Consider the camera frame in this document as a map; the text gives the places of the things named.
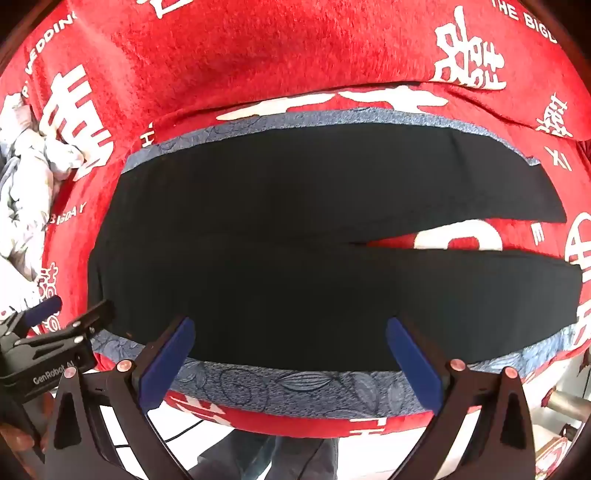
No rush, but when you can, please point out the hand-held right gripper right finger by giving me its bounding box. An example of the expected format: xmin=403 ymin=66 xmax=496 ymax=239
xmin=385 ymin=316 xmax=539 ymax=480

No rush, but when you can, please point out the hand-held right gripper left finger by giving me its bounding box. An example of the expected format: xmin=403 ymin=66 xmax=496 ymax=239
xmin=44 ymin=316 xmax=197 ymax=480

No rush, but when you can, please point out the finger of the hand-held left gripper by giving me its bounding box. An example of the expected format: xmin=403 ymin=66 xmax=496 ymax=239
xmin=69 ymin=300 xmax=116 ymax=340
xmin=25 ymin=295 xmax=64 ymax=326

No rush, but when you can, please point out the blue patterned cloth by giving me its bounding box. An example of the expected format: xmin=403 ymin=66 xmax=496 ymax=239
xmin=90 ymin=108 xmax=580 ymax=421

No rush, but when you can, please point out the person's left hand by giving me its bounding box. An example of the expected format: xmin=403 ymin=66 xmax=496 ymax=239
xmin=0 ymin=397 xmax=51 ymax=467

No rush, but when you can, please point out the white grey crumpled cloth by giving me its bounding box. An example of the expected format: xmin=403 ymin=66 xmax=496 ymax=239
xmin=0 ymin=92 xmax=86 ymax=319

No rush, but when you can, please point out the person's left leg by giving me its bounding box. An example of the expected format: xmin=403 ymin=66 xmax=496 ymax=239
xmin=196 ymin=431 xmax=278 ymax=480

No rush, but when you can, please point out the person's leg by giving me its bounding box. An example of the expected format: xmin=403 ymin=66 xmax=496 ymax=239
xmin=274 ymin=436 xmax=340 ymax=480
xmin=196 ymin=431 xmax=278 ymax=480

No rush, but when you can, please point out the person's right leg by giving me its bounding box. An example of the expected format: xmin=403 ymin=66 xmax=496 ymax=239
xmin=274 ymin=436 xmax=340 ymax=480

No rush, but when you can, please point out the red printed blanket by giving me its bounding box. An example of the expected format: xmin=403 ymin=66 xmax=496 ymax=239
xmin=0 ymin=0 xmax=591 ymax=439

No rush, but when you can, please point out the black cable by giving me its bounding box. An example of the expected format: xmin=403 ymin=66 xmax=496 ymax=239
xmin=113 ymin=415 xmax=211 ymax=450

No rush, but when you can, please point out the metal frame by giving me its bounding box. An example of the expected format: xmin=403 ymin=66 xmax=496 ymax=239
xmin=538 ymin=351 xmax=591 ymax=480

